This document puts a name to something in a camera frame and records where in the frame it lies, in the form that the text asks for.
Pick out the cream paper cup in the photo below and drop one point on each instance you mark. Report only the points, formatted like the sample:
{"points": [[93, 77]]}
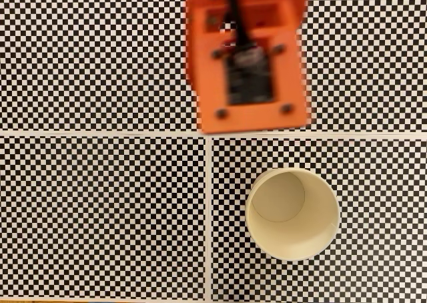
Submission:
{"points": [[290, 236]]}

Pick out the black white checkerboard paper sheet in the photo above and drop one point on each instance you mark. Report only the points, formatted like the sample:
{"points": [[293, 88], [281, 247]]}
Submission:
{"points": [[383, 183], [100, 216], [367, 66], [100, 49]]}

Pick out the orange camera mount with circuit board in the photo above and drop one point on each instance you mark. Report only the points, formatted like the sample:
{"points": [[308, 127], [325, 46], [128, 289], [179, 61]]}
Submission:
{"points": [[210, 89]]}

